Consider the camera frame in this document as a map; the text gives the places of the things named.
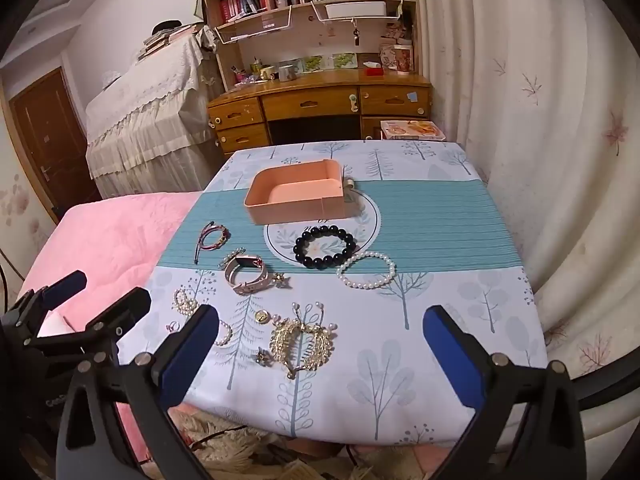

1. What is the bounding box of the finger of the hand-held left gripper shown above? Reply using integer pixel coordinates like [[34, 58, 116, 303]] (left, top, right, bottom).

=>
[[75, 287, 152, 366], [7, 270, 88, 341]]

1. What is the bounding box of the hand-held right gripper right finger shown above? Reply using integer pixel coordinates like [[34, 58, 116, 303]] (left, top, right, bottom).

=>
[[422, 305, 586, 480]]

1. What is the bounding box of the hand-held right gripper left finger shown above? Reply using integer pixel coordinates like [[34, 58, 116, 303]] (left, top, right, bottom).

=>
[[56, 304, 221, 480]]

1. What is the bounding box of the pink band smart watch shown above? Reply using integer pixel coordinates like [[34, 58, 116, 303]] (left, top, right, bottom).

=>
[[223, 252, 273, 296]]

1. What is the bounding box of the gold leaf hair ornament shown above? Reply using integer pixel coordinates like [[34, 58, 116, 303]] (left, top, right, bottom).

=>
[[270, 302, 340, 380]]

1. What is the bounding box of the white pearl bracelet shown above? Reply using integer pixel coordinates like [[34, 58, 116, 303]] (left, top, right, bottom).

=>
[[336, 251, 397, 291]]

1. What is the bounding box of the black bead bracelet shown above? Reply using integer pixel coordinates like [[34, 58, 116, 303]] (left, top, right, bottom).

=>
[[293, 225, 358, 271]]

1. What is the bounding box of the pink storage box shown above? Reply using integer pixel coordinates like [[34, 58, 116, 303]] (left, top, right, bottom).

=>
[[243, 158, 349, 226]]

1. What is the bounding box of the pink blanket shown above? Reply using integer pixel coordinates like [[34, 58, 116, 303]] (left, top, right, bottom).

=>
[[17, 191, 207, 466]]

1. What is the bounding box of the beige fluffy cloth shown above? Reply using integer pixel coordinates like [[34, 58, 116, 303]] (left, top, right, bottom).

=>
[[170, 405, 451, 480]]

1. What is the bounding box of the pearl bar hair clip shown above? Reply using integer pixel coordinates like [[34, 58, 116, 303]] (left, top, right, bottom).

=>
[[218, 246, 247, 268]]

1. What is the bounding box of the brown wooden door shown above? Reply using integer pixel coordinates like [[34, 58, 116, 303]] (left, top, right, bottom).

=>
[[7, 67, 103, 208]]

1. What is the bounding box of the lace covered piano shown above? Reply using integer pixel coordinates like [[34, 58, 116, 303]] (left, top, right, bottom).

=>
[[85, 35, 223, 198]]

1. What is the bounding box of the white floral curtain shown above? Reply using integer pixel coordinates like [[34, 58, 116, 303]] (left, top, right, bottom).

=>
[[412, 0, 640, 461]]

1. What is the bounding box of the wooden desk with drawers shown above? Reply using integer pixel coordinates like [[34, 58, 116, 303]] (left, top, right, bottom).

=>
[[206, 72, 433, 156]]

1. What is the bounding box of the stack of books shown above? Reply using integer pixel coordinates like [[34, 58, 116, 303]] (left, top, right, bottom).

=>
[[135, 22, 206, 61]]

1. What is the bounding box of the white red patterned canister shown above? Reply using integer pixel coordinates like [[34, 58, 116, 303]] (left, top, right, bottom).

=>
[[392, 44, 415, 75]]

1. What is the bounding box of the row of red books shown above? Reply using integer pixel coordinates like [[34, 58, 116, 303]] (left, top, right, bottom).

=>
[[220, 0, 268, 23]]

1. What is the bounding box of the red string bracelet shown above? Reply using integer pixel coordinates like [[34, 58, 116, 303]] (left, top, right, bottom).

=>
[[192, 221, 232, 266]]

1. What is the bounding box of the empty white wire basket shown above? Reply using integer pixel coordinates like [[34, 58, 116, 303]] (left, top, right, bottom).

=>
[[215, 6, 293, 46]]

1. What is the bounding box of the white wire basket with box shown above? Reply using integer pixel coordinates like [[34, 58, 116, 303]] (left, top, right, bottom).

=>
[[310, 0, 405, 25]]

